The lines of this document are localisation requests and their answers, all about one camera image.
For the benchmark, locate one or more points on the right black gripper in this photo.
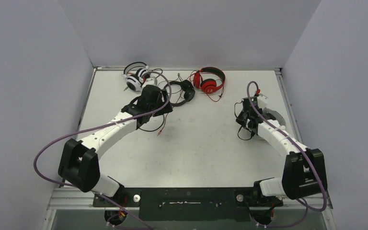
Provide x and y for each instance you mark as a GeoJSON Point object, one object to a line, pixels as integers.
{"type": "Point", "coordinates": [243, 117]}

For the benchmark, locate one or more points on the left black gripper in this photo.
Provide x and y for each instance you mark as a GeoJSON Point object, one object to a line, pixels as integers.
{"type": "Point", "coordinates": [164, 97]}

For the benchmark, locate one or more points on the grey white headphones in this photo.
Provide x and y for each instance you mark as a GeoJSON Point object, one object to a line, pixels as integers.
{"type": "Point", "coordinates": [276, 125]}

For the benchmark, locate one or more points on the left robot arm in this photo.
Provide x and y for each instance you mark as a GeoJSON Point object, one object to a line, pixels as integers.
{"type": "Point", "coordinates": [79, 163]}

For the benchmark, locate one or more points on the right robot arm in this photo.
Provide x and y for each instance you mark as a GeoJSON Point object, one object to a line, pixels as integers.
{"type": "Point", "coordinates": [304, 171]}

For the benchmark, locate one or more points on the red headphones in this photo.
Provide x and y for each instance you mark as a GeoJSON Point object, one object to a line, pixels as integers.
{"type": "Point", "coordinates": [209, 85]}

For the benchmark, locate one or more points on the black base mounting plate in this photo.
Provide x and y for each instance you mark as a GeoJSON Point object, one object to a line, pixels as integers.
{"type": "Point", "coordinates": [197, 204]}

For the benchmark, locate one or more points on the aluminium frame rail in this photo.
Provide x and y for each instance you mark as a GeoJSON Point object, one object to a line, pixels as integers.
{"type": "Point", "coordinates": [208, 146]}

